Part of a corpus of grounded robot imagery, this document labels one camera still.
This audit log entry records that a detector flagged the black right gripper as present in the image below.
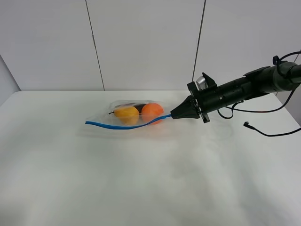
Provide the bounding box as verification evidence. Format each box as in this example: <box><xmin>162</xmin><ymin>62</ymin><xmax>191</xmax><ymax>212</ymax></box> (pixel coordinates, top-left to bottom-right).
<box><xmin>171</xmin><ymin>81</ymin><xmax>226</xmax><ymax>123</ymax></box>

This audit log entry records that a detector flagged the clear zip bag blue seal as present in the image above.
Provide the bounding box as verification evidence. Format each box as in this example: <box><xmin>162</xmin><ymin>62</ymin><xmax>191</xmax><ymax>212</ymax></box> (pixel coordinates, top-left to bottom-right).
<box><xmin>85</xmin><ymin>100</ymin><xmax>172</xmax><ymax>138</ymax></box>

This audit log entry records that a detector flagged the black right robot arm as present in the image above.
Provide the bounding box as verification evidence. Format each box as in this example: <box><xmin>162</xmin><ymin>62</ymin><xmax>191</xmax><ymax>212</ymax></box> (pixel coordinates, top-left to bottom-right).
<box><xmin>171</xmin><ymin>62</ymin><xmax>301</xmax><ymax>123</ymax></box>

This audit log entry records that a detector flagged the orange fruit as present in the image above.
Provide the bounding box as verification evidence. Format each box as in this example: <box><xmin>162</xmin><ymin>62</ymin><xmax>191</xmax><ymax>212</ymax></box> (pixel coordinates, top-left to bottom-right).
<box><xmin>141</xmin><ymin>103</ymin><xmax>164</xmax><ymax>123</ymax></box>

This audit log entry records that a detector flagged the dark purple eggplant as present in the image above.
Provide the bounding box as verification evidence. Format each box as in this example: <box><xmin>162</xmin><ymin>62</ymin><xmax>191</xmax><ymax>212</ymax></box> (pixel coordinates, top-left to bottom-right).
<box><xmin>113</xmin><ymin>103</ymin><xmax>146</xmax><ymax>115</ymax></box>

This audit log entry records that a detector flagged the yellow pear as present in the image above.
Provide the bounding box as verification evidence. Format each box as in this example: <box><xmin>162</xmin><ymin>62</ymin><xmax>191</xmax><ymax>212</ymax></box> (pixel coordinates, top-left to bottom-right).
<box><xmin>109</xmin><ymin>106</ymin><xmax>140</xmax><ymax>126</ymax></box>

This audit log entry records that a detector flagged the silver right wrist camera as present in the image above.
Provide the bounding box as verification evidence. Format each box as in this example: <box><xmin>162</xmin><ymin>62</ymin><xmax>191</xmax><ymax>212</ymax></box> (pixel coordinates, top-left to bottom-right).
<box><xmin>195</xmin><ymin>73</ymin><xmax>217</xmax><ymax>90</ymax></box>

